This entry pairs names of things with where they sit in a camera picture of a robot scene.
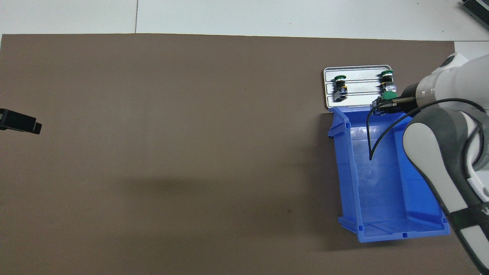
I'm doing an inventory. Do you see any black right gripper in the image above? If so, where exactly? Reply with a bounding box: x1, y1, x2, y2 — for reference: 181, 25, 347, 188
370, 82, 421, 115

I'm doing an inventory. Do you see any silver metal tray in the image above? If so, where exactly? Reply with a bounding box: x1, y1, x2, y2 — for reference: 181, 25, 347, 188
324, 65, 398, 111

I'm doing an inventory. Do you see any blue plastic storage bin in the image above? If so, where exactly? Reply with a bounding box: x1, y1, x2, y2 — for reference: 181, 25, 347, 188
327, 102, 450, 244

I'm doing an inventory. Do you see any grey ribbed device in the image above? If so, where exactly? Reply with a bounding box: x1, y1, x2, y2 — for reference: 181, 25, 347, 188
460, 0, 489, 20

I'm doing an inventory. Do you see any brown table mat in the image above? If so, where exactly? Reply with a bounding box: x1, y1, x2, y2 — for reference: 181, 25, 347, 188
0, 34, 480, 275

